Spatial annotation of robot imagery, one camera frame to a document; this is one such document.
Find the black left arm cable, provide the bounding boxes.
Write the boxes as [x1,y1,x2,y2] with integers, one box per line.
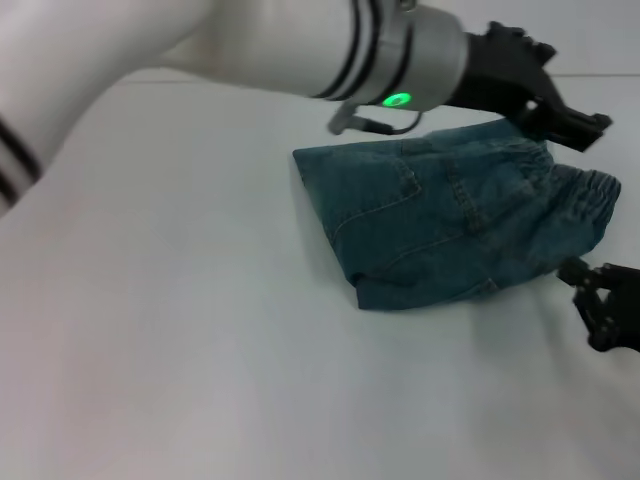
[327,101,427,137]

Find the blue denim shorts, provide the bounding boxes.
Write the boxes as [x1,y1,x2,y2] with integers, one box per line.
[292,118,623,312]

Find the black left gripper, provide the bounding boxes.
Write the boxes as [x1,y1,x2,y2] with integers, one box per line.
[443,20,614,154]

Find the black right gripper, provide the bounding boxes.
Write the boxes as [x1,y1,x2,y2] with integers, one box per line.
[556,256,640,354]

